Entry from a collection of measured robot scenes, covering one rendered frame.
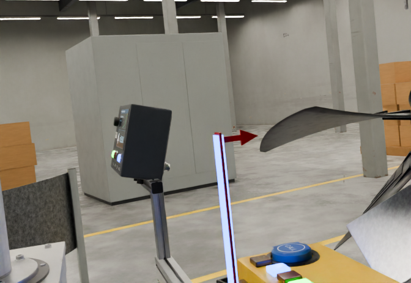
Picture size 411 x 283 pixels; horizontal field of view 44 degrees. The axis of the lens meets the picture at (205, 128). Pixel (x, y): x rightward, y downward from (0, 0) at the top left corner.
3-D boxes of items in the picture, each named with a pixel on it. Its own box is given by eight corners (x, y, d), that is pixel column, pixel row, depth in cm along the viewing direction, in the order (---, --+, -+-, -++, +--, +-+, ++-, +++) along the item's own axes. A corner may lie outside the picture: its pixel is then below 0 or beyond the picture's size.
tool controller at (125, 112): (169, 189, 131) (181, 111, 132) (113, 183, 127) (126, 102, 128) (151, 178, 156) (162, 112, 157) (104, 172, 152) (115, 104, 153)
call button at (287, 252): (319, 264, 50) (318, 247, 50) (282, 272, 49) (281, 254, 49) (301, 253, 54) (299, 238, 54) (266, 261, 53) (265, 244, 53)
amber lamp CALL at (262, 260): (273, 264, 50) (272, 258, 50) (255, 268, 49) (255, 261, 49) (265, 259, 51) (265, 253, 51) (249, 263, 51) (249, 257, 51)
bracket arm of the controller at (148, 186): (164, 192, 125) (162, 181, 125) (151, 194, 125) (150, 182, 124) (148, 181, 148) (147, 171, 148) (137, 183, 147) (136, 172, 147)
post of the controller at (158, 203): (170, 258, 126) (162, 180, 125) (159, 260, 126) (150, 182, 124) (168, 255, 129) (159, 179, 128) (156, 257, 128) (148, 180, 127)
